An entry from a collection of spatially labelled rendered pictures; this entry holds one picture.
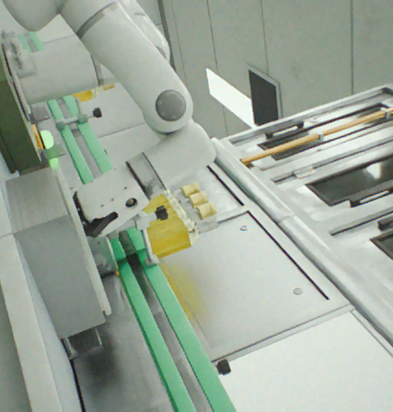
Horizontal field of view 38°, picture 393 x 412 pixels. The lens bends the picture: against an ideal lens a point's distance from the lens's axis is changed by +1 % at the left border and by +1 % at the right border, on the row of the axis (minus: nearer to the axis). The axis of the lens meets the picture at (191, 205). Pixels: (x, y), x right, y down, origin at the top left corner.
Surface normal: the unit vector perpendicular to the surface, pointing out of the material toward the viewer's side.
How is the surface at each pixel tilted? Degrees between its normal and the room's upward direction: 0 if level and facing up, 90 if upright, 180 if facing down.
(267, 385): 90
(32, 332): 90
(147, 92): 104
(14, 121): 90
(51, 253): 90
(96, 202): 108
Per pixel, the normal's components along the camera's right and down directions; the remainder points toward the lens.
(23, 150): 0.39, 0.76
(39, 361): -0.02, -0.56
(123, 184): -0.33, -0.63
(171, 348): -0.17, -0.82
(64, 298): 0.35, 0.47
